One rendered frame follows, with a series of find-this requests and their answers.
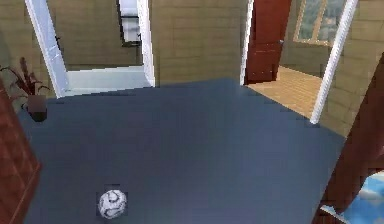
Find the red-brown wooden cupboard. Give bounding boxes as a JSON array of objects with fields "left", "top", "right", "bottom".
[{"left": 0, "top": 77, "right": 43, "bottom": 224}]

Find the black framed white fixture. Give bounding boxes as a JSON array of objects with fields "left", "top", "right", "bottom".
[{"left": 117, "top": 0, "right": 143, "bottom": 48}]

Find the red-brown wooden bed frame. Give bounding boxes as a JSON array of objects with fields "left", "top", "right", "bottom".
[{"left": 311, "top": 52, "right": 384, "bottom": 224}]

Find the blue and white bedding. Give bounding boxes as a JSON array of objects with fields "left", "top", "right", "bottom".
[{"left": 337, "top": 170, "right": 384, "bottom": 224}]

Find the red-leaved potted plant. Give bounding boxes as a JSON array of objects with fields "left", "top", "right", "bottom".
[{"left": 0, "top": 56, "right": 52, "bottom": 123}]

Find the red-brown room door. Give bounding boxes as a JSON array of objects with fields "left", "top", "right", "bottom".
[{"left": 244, "top": 0, "right": 293, "bottom": 86}]

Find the white patterned ball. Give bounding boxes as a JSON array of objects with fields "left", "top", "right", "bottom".
[{"left": 97, "top": 189, "right": 128, "bottom": 220}]

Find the wood-framed window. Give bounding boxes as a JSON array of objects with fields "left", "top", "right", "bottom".
[{"left": 292, "top": 0, "right": 348, "bottom": 47}]

